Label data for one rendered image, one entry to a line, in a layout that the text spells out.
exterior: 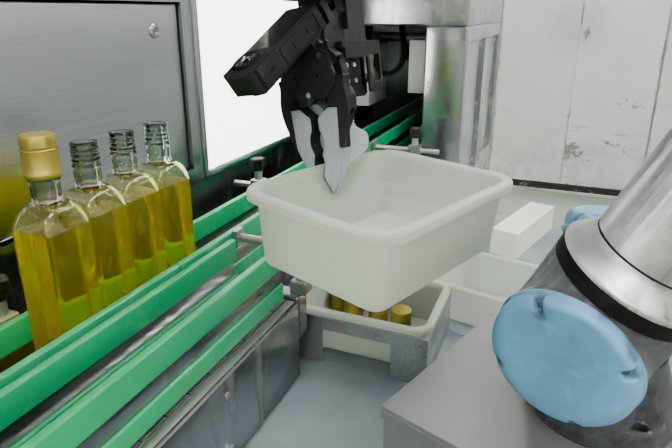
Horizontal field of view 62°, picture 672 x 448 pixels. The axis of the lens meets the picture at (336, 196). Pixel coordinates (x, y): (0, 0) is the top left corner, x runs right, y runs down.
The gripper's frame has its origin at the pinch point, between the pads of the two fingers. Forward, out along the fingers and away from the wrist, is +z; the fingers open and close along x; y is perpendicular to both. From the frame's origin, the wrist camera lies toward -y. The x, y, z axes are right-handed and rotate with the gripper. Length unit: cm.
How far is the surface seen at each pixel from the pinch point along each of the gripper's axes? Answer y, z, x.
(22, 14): -13.1, -22.1, 32.7
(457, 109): 93, 1, 35
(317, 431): 2.8, 34.5, 9.7
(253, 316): 0.0, 18.2, 15.5
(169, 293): -8.7, 12.4, 19.6
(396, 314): 25.3, 27.7, 11.7
